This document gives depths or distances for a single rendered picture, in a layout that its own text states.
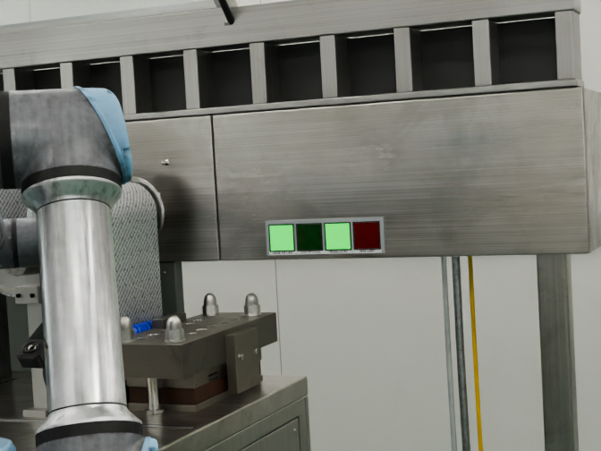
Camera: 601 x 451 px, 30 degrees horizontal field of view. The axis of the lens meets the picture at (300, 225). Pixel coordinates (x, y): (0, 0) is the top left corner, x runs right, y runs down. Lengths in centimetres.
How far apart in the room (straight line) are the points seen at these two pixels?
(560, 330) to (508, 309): 226
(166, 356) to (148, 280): 31
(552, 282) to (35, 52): 121
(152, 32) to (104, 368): 125
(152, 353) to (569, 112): 85
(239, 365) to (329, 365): 270
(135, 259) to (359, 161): 48
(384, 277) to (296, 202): 245
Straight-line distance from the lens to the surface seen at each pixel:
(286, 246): 223
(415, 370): 467
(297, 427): 227
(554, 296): 226
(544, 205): 208
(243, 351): 213
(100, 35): 245
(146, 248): 224
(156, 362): 198
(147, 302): 224
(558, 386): 229
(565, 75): 209
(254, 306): 227
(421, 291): 461
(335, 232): 219
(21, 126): 132
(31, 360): 177
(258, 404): 210
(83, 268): 127
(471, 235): 212
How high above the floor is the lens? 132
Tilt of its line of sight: 3 degrees down
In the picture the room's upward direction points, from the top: 3 degrees counter-clockwise
